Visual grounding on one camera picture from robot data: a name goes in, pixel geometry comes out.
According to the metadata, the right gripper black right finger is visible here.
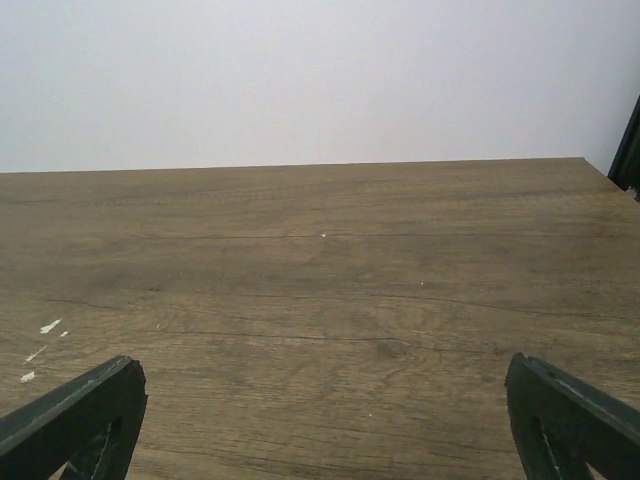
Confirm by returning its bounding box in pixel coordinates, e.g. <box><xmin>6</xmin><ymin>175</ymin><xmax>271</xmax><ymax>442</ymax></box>
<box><xmin>505</xmin><ymin>353</ymin><xmax>639</xmax><ymax>479</ymax></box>

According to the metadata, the black aluminium frame post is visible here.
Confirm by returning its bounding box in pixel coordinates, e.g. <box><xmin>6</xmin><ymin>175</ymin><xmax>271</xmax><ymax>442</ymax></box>
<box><xmin>608</xmin><ymin>98</ymin><xmax>640</xmax><ymax>199</ymax></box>

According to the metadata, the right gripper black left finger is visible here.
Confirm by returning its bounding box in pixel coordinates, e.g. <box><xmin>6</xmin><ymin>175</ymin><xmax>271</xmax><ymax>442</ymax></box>
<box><xmin>1</xmin><ymin>355</ymin><xmax>148</xmax><ymax>479</ymax></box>

